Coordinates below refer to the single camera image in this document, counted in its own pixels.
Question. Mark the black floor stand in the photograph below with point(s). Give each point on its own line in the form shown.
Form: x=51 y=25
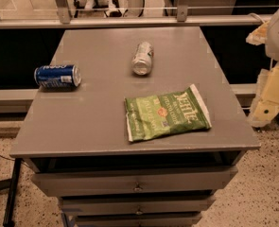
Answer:
x=11 y=185

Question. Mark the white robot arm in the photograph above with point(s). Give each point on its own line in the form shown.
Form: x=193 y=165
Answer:
x=265 y=105

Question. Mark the blue pepsi can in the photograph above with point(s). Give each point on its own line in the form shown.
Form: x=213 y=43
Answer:
x=57 y=76

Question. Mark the metal glass railing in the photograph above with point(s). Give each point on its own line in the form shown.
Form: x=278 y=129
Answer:
x=32 y=14

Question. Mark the grey drawer cabinet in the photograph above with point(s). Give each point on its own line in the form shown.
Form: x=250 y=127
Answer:
x=77 y=143

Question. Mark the black office chair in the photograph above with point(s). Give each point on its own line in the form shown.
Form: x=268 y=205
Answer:
x=110 y=9

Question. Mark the green kettle chips bag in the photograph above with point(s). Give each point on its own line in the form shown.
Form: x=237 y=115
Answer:
x=151 y=117

